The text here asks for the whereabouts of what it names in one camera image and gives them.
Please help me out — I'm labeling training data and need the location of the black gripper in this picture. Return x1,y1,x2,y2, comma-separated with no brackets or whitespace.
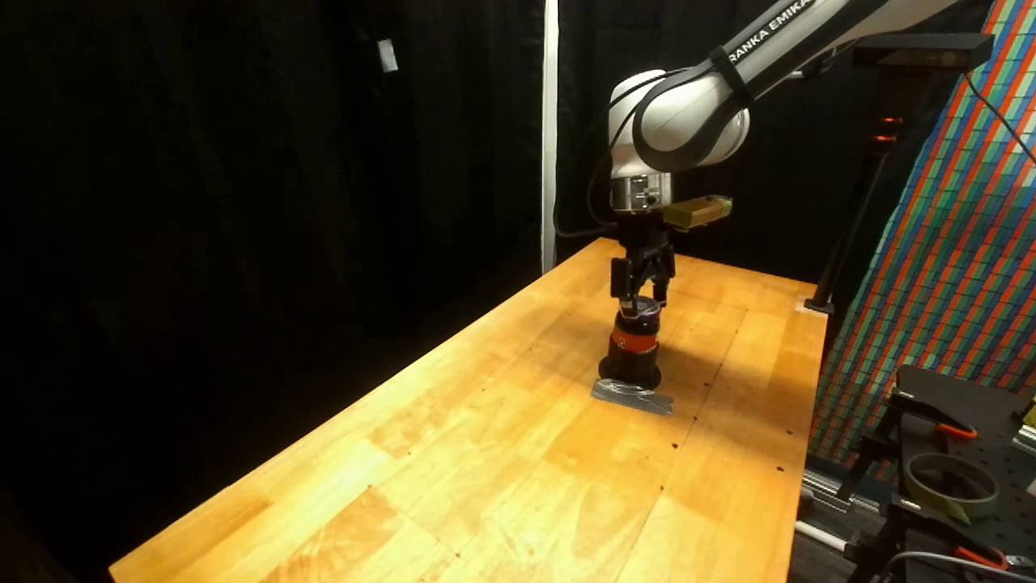
609,209,679,318

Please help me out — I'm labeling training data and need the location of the orange rubber band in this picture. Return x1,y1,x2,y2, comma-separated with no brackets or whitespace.
605,327,660,360

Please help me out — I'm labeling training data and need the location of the black jar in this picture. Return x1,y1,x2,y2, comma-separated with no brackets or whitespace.
594,299,663,394

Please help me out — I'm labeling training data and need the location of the grey tape patch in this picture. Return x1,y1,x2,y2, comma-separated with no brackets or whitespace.
588,375,676,420

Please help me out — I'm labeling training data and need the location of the white vertical pole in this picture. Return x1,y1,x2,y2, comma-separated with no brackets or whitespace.
538,0,563,275

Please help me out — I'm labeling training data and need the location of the black tripod stand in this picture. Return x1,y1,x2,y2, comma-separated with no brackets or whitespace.
801,64,913,318

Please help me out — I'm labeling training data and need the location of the colourful patterned board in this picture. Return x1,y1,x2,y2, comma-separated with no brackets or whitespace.
808,0,1036,471

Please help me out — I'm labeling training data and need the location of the white tag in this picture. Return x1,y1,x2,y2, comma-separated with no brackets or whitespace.
376,36,405,79

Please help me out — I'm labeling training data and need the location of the grey tape roll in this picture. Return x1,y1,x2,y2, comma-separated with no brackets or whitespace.
901,447,1005,517

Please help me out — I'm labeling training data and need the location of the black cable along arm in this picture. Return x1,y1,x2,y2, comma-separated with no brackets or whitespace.
628,47,758,173

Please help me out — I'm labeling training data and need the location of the clamp with orange handle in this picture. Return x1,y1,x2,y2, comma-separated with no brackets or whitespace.
929,419,984,447
950,543,1013,575

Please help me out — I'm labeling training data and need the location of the black equipment with cables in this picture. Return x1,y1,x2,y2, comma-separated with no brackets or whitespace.
861,363,1036,583

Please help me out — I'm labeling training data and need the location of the thin black cable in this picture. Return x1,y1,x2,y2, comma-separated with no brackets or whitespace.
958,68,1036,170

